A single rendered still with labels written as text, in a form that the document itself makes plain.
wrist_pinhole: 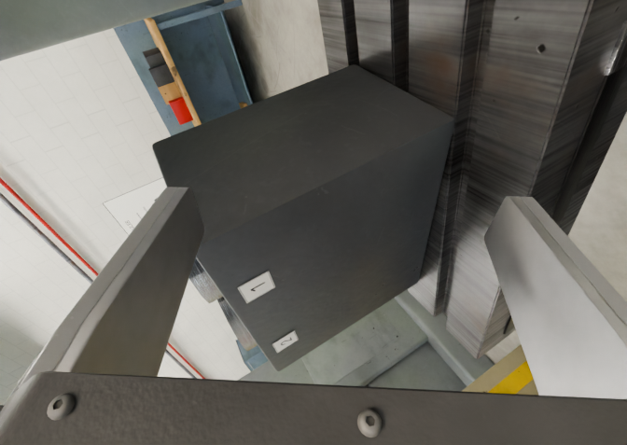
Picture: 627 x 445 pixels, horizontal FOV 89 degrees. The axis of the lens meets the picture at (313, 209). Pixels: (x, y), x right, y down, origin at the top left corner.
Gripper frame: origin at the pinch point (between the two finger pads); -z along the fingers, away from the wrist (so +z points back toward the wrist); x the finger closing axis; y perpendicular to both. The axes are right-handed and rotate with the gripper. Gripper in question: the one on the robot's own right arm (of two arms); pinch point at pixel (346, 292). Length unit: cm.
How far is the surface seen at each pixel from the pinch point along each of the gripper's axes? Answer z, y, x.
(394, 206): -13.2, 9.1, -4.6
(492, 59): -14.1, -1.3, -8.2
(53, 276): -234, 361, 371
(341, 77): -22.7, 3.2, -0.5
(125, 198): -307, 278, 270
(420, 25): -18.8, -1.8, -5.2
